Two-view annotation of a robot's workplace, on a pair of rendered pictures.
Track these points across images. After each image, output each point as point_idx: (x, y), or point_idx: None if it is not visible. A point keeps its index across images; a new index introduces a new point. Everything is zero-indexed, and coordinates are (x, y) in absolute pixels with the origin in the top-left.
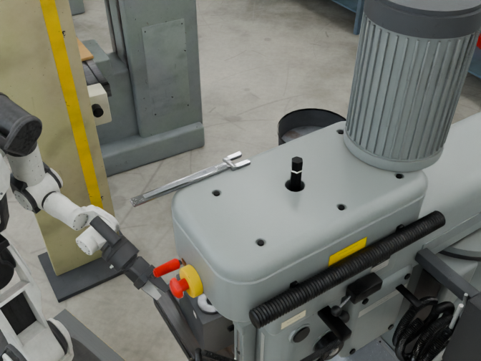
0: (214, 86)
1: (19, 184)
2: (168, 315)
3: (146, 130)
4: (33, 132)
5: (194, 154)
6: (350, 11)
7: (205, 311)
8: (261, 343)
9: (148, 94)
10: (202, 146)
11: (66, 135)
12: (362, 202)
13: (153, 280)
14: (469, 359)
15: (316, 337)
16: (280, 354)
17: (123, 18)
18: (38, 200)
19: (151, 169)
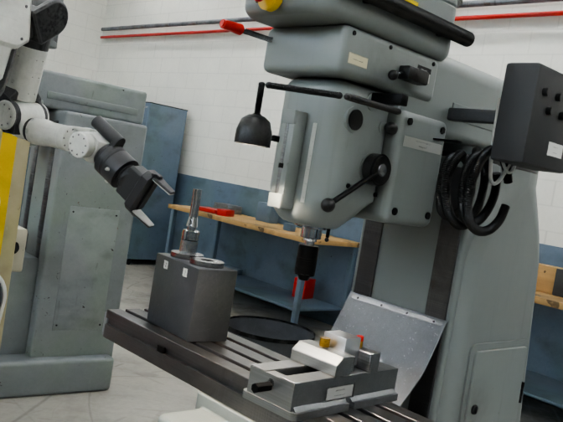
0: (121, 348)
1: (10, 91)
2: (132, 321)
3: (38, 346)
4: (59, 21)
5: (94, 395)
6: (282, 319)
7: (200, 261)
8: (310, 142)
9: (54, 295)
10: (105, 390)
11: None
12: None
13: (158, 179)
14: (518, 126)
15: (364, 151)
16: (333, 147)
17: (53, 189)
18: (23, 117)
19: (32, 401)
